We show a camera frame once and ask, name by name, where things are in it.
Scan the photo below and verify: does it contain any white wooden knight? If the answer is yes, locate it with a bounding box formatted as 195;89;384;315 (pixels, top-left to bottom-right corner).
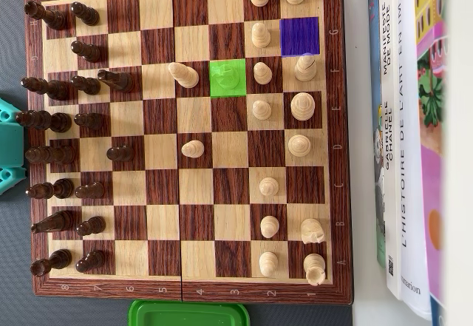
214;62;242;90
299;217;327;245

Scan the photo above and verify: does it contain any wooden folding chessboard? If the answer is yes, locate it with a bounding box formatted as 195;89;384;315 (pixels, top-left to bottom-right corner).
24;0;352;307

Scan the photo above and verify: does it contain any white wooden king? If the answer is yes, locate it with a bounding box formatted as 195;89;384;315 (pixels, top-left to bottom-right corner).
290;92;316;122

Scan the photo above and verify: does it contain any white wooden bishop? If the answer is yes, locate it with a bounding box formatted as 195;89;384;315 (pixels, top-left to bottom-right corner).
293;52;318;83
168;62;200;89

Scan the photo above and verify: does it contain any dark wooden pawn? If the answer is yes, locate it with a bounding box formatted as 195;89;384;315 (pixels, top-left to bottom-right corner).
69;1;100;27
73;112;104;130
70;75;101;96
75;216;106;237
106;145;135;163
70;40;103;64
74;181;106;200
75;249;106;274

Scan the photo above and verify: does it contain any white Manifeste de Mode book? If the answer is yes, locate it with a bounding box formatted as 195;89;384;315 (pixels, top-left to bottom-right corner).
376;0;404;299

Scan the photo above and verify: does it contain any blue spine book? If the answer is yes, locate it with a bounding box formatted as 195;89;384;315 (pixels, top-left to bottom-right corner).
367;0;387;268

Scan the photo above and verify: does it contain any green plastic container lid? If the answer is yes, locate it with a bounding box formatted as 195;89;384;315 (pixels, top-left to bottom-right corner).
128;299;251;326

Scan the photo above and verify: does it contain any dark wooden queen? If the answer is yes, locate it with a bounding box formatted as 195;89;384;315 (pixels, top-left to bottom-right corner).
24;145;77;165

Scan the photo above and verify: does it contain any dark wooden bishop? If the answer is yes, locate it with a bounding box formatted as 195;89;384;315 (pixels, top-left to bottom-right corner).
25;178;75;200
21;76;70;101

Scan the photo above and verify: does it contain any colourful pink cover book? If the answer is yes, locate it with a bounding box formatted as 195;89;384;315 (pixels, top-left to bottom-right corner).
413;0;450;326

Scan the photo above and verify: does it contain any dark wooden king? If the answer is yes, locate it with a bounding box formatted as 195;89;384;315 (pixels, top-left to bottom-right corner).
15;109;72;134

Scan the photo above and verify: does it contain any dark wooden rook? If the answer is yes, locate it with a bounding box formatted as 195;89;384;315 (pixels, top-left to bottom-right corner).
24;0;68;30
30;248;73;277

